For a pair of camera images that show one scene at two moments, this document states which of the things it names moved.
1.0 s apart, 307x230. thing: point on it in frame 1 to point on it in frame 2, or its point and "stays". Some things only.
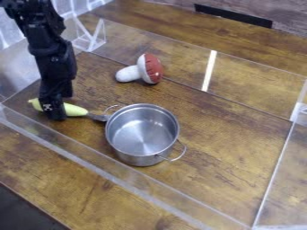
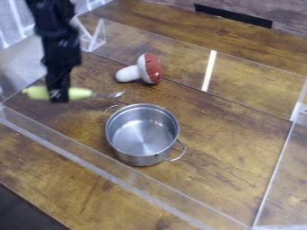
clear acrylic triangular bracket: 88,40 stays
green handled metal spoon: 71,110 to 40,92
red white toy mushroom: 147,70 stays
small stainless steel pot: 143,131 stays
